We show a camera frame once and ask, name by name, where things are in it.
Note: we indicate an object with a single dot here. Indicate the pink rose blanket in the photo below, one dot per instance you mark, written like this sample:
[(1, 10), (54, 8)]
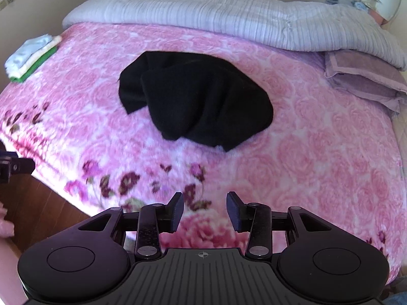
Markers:
[(327, 151)]

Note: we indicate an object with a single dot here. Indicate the black sweater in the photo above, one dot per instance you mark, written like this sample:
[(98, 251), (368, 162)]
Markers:
[(199, 97)]

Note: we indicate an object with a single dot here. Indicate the folded green garment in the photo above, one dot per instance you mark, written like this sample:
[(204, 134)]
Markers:
[(34, 66)]

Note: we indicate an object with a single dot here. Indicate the lavender striped duvet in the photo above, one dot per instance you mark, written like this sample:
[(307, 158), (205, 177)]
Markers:
[(294, 26)]

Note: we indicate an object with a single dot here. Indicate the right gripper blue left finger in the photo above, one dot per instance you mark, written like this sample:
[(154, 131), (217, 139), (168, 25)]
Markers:
[(153, 220)]

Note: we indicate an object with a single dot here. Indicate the folded lilac towel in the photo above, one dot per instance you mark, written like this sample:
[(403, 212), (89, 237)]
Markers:
[(367, 77)]

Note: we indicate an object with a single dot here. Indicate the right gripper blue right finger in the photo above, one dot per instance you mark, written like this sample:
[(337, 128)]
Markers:
[(254, 218)]

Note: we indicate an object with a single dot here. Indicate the folded light blue garment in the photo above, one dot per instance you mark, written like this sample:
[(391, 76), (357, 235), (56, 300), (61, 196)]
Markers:
[(23, 53)]

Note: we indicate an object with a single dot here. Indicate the left hand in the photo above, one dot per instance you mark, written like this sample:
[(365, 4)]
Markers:
[(6, 227)]

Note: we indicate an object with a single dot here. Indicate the folded white garment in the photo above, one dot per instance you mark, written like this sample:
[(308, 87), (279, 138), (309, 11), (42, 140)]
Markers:
[(17, 73)]

